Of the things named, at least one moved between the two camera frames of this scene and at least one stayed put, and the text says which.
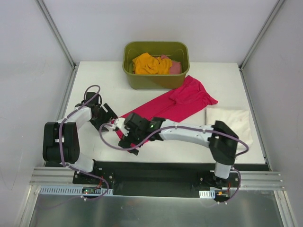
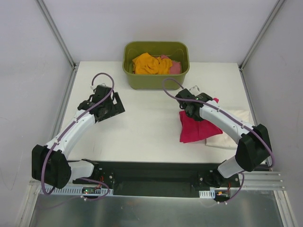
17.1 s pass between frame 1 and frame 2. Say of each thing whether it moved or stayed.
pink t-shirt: moved
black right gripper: moved
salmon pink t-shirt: stayed
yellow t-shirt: stayed
